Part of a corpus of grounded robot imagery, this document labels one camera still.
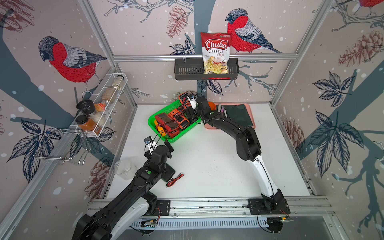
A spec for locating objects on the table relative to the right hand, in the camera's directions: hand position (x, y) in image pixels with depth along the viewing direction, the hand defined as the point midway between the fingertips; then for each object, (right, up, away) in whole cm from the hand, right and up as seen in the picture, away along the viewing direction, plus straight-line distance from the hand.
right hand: (189, 106), depth 100 cm
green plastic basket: (-18, -2, +9) cm, 20 cm away
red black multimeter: (-10, -15, -7) cm, 20 cm away
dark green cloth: (+39, -5, +14) cm, 42 cm away
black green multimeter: (-11, -39, -17) cm, 44 cm away
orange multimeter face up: (-3, +4, -4) cm, 6 cm away
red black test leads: (-8, -43, -18) cm, 47 cm away
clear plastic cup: (-37, -38, -14) cm, 55 cm away
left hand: (-13, -21, -18) cm, 30 cm away
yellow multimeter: (-18, -16, -5) cm, 25 cm away
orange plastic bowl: (+17, +1, +14) cm, 23 cm away
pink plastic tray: (+25, -3, +15) cm, 29 cm away
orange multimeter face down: (-5, -10, 0) cm, 11 cm away
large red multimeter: (-18, -8, -1) cm, 20 cm away
